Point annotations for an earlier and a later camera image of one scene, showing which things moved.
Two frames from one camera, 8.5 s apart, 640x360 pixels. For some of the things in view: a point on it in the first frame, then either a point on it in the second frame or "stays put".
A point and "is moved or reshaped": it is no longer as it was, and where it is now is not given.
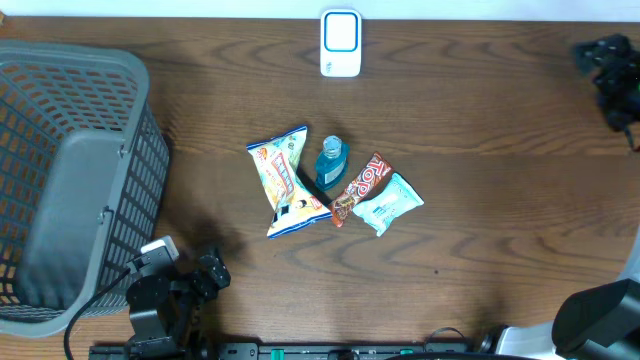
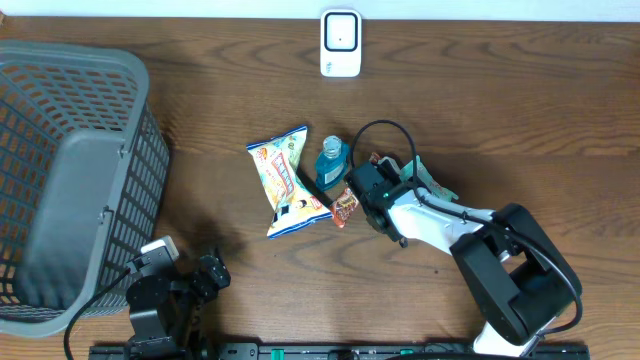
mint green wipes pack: (393, 199) is moved or reshaped
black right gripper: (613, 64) to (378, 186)
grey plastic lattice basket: (84, 174) stays put
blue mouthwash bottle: (332, 163) stays put
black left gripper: (217, 269) stays put
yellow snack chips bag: (292, 202) stays put
